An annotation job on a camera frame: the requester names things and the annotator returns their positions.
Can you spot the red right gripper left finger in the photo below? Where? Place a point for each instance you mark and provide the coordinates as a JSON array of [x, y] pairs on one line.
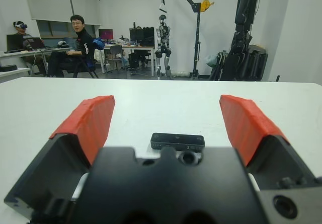
[[83, 123]]

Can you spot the tall black machine column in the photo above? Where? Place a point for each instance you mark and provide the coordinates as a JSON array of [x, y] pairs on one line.
[[245, 20]]

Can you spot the black open laptop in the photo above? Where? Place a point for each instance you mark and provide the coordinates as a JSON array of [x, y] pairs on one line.
[[15, 42]]

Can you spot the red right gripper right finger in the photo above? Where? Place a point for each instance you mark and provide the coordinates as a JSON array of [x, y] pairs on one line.
[[249, 125]]

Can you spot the white monitor desk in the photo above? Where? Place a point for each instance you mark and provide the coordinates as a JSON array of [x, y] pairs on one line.
[[130, 47]]

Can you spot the black tripod bundle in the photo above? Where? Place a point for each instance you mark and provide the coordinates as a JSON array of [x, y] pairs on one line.
[[221, 65]]

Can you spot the black hoist crane frame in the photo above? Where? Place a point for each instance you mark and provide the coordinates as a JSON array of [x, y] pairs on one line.
[[197, 32]]

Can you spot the grey chair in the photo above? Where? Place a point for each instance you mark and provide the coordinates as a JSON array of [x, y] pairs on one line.
[[115, 50]]

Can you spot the black camera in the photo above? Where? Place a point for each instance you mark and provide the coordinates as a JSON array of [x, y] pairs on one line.
[[176, 139]]

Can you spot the black hard case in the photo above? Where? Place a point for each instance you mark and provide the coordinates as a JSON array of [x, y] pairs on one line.
[[257, 63]]

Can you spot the white black headset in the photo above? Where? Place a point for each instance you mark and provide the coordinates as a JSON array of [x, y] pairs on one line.
[[62, 43]]

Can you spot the silver humanoid robot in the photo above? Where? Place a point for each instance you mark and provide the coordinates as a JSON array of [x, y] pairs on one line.
[[163, 32]]

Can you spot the laptop with reddish screen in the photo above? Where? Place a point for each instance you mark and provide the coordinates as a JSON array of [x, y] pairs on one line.
[[37, 42]]

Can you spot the small white side table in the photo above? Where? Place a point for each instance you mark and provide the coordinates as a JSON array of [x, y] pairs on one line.
[[17, 71]]

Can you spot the black desktop monitor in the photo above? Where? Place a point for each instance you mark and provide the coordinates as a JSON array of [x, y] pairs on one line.
[[142, 36]]

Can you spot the blue jacket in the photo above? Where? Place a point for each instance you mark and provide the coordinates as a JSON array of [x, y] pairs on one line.
[[98, 43]]

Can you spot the long white desk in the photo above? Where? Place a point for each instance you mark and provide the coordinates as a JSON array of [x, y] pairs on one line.
[[17, 53]]

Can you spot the pale green plastic bag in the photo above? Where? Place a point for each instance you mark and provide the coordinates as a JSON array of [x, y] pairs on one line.
[[211, 61]]

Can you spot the flat black roll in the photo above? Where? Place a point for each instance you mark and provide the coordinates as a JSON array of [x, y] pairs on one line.
[[7, 68]]

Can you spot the monitor with red screen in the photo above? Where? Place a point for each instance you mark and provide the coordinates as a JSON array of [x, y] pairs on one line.
[[105, 34]]

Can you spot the yellow hoist winch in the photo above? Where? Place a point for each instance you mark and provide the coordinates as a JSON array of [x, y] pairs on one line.
[[206, 6]]

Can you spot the white foam pile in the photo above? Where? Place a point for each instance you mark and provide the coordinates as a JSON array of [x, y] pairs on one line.
[[181, 73]]

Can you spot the white roller blind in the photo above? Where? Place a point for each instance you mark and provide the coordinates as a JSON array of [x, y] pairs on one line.
[[63, 2]]

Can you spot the dark window pane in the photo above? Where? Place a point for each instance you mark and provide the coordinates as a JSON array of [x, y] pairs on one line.
[[50, 29]]

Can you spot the black office chair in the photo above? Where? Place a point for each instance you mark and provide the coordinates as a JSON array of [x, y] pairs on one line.
[[78, 69]]

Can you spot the person wearing VR headset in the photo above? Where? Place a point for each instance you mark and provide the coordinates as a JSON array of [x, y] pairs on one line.
[[20, 27]]

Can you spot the person in black sweater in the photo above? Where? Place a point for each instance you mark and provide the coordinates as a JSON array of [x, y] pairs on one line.
[[81, 42]]

